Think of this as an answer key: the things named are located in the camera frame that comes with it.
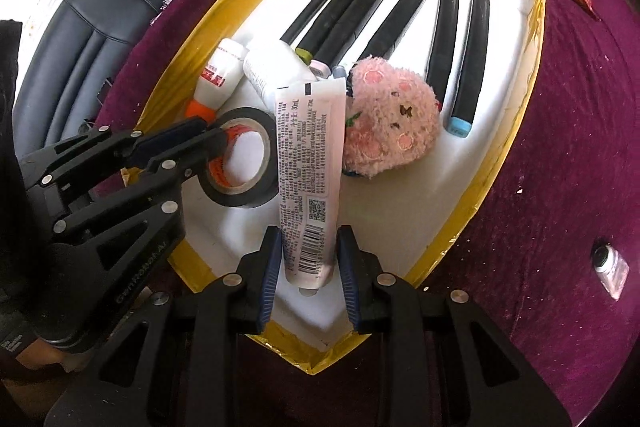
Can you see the black marker red cap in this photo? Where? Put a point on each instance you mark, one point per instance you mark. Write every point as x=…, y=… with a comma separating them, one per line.
x=444, y=32

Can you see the white foam tray yellow edge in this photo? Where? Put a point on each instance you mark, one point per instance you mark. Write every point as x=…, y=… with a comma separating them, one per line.
x=400, y=217

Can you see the pink plush toy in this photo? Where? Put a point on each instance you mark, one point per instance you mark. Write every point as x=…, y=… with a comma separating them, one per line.
x=390, y=117

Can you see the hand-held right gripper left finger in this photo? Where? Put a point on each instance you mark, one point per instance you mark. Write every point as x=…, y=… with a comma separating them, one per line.
x=270, y=279

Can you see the person's left hand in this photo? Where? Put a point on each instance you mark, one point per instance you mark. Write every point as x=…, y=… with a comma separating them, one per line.
x=42, y=354

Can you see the black tape roll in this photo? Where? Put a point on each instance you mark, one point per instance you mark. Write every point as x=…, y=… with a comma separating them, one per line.
x=245, y=198

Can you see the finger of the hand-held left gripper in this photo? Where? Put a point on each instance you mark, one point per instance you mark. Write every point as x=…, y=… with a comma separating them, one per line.
x=167, y=179
x=170, y=137

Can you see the black marker blue cap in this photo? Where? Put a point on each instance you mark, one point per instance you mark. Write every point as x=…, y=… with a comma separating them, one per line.
x=470, y=57

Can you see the white glue bottle orange cap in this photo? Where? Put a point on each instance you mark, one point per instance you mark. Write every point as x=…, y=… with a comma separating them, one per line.
x=220, y=72

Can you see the black leather sofa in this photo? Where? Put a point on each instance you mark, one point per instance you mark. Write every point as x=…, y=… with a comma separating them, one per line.
x=90, y=22

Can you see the plain white bottle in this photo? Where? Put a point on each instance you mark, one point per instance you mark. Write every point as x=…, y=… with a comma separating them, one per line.
x=272, y=67

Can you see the white printed tube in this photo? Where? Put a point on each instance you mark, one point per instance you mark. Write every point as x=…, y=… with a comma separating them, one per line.
x=310, y=167

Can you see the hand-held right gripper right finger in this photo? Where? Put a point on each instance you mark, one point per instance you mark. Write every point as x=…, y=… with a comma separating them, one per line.
x=348, y=279

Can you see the black marker grey cap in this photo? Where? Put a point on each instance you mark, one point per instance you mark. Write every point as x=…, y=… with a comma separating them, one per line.
x=400, y=7

